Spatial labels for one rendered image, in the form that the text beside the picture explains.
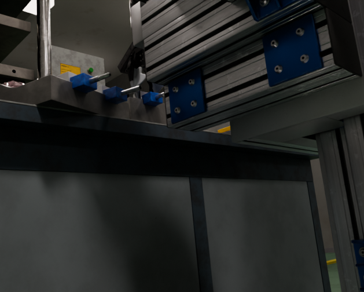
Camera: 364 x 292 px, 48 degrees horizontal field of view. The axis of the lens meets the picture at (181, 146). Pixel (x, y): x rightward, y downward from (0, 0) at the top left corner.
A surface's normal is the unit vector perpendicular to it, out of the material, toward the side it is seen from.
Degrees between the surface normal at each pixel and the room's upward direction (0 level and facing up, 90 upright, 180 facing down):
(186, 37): 90
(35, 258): 90
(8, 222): 90
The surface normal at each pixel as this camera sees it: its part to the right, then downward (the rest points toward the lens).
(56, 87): 0.86, -0.18
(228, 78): -0.72, -0.08
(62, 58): 0.67, -0.22
